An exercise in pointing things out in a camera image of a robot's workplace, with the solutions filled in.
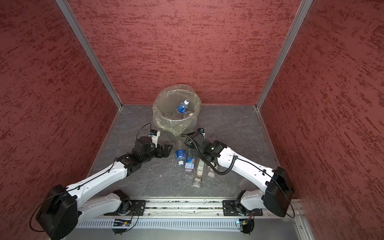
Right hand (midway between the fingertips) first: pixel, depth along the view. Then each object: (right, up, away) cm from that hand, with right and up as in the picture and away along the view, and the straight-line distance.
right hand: (196, 153), depth 79 cm
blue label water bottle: (-10, -3, +8) cm, 13 cm away
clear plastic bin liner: (-14, +26, +18) cm, 35 cm away
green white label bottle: (+1, -15, +2) cm, 16 cm away
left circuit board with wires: (-39, -33, -7) cm, 51 cm away
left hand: (-18, +2, +5) cm, 18 cm away
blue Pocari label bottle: (-9, +26, +15) cm, 32 cm away
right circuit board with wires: (+25, -33, -9) cm, 42 cm away
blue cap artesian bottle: (-4, -7, +4) cm, 8 cm away
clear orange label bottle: (+8, -12, +3) cm, 15 cm away
